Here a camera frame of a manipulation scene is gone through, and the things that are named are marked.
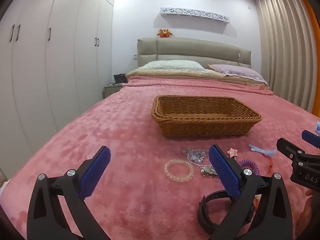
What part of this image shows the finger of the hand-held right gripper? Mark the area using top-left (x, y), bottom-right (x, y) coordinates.
top-left (276, 137), bottom-right (320, 167)
top-left (301, 130), bottom-right (320, 151)

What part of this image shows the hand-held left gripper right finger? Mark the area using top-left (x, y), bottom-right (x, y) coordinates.
top-left (209, 144), bottom-right (294, 240)

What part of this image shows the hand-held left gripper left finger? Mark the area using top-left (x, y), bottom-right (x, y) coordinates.
top-left (26, 145), bottom-right (112, 240)

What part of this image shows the crystal bead keychain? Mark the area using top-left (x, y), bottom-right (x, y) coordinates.
top-left (182, 148), bottom-right (213, 167)

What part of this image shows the brown wicker basket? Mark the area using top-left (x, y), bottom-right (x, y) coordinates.
top-left (151, 95), bottom-right (262, 138)

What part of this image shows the clear beaded bracelet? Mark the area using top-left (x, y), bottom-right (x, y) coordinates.
top-left (164, 158), bottom-right (194, 183)

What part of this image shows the silver metal hair clip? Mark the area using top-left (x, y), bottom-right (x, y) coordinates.
top-left (200, 164), bottom-right (219, 178)

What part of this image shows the light blue bow hair clip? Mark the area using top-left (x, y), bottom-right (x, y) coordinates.
top-left (249, 144), bottom-right (278, 158)

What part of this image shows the pink fleece blanket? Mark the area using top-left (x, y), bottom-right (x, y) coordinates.
top-left (0, 76), bottom-right (320, 240)

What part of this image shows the grey nightstand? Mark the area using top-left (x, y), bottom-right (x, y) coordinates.
top-left (104, 84), bottom-right (123, 98)

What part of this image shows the orange curtain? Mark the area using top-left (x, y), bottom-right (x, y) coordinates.
top-left (292, 0), bottom-right (320, 118)

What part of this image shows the purple pillow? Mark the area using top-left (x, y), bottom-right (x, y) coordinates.
top-left (208, 64), bottom-right (269, 84)

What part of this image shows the beige curtain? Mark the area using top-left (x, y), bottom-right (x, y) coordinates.
top-left (252, 0), bottom-right (315, 113)

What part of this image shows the beige quilt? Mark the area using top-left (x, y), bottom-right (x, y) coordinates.
top-left (125, 69), bottom-right (270, 87)

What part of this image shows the white wardrobe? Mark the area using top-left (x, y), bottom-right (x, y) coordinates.
top-left (0, 0), bottom-right (117, 185)

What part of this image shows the white patterned pillow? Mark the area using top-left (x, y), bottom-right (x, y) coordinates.
top-left (137, 60), bottom-right (205, 71)

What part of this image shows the beige padded headboard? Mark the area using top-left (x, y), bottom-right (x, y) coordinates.
top-left (137, 37), bottom-right (252, 71)

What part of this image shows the orange plush toy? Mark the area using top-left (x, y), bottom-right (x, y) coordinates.
top-left (157, 28), bottom-right (173, 39)

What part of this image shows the red string bracelet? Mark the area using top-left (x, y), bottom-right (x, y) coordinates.
top-left (262, 152), bottom-right (274, 175)

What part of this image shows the purple spiral hair tie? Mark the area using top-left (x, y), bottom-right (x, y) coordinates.
top-left (237, 159), bottom-right (260, 176)

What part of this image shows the black watch strap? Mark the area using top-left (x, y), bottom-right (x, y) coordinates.
top-left (197, 190), bottom-right (258, 228)

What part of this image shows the white decorated wall shelf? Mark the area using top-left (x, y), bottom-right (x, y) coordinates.
top-left (161, 7), bottom-right (230, 25)

